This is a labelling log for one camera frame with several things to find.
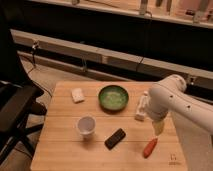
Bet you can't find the red orange pepper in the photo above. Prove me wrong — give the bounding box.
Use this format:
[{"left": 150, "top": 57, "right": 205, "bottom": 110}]
[{"left": 143, "top": 138, "right": 158, "bottom": 158}]

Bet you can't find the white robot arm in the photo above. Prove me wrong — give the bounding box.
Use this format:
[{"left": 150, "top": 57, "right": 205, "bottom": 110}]
[{"left": 145, "top": 74, "right": 213, "bottom": 135}]

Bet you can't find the white tube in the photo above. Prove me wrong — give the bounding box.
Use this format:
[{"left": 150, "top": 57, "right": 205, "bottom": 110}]
[{"left": 135, "top": 91, "right": 148, "bottom": 121}]

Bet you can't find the black rectangular block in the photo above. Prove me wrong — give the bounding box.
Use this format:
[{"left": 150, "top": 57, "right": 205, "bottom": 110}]
[{"left": 104, "top": 128, "right": 126, "bottom": 150}]

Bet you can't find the green bowl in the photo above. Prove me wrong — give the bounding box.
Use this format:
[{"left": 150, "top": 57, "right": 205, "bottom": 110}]
[{"left": 98, "top": 85, "right": 129, "bottom": 111}]

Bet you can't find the white paper cup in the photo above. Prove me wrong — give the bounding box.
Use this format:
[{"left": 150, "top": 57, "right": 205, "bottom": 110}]
[{"left": 76, "top": 116, "right": 96, "bottom": 139}]

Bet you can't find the white sponge piece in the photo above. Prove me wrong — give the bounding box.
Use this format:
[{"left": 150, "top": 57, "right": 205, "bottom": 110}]
[{"left": 71, "top": 88, "right": 85, "bottom": 103}]

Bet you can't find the black office chair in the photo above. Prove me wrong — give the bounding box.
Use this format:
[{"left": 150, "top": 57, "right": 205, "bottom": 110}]
[{"left": 0, "top": 6, "right": 47, "bottom": 165}]

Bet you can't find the grey wall rail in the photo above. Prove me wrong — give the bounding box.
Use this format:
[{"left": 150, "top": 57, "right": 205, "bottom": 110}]
[{"left": 11, "top": 30, "right": 213, "bottom": 80}]

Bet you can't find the black hanging cable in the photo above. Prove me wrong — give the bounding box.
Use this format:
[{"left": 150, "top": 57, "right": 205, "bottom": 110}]
[{"left": 134, "top": 9, "right": 154, "bottom": 73}]

